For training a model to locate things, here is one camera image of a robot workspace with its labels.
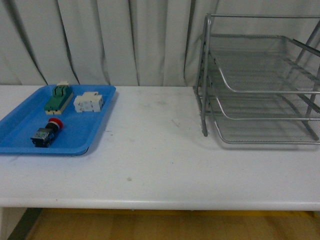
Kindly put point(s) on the white circuit breaker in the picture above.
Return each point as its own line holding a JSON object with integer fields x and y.
{"x": 90, "y": 101}

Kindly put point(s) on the red emergency stop button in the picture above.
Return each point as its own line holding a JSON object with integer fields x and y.
{"x": 45, "y": 136}

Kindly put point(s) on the silver mesh rack frame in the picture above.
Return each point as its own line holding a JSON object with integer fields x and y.
{"x": 257, "y": 76}

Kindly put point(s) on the white curtain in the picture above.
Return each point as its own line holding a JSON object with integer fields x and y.
{"x": 125, "y": 42}

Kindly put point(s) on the silver mesh pull-out tray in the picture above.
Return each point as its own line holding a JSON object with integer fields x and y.
{"x": 279, "y": 132}

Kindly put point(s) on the blue plastic tray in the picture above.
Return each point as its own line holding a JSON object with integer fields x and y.
{"x": 76, "y": 136}

